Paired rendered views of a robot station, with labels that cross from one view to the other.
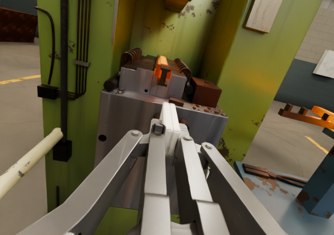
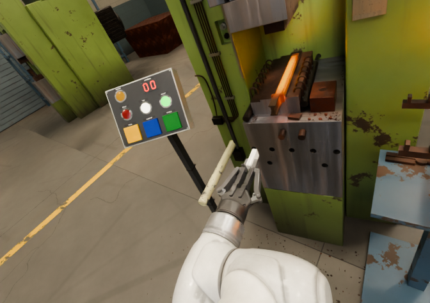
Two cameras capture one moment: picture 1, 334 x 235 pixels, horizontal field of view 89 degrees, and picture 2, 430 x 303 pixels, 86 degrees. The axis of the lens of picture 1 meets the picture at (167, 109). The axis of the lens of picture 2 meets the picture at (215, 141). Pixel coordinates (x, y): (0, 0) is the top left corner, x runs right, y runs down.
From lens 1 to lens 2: 56 cm
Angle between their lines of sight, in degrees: 43
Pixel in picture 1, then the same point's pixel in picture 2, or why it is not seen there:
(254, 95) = (399, 75)
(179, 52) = (315, 36)
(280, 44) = (414, 13)
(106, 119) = (251, 138)
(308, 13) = not seen: outside the picture
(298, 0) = not seen: outside the picture
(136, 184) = (288, 174)
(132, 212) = (294, 193)
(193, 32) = (326, 8)
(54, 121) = (228, 136)
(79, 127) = (244, 137)
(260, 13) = (365, 2)
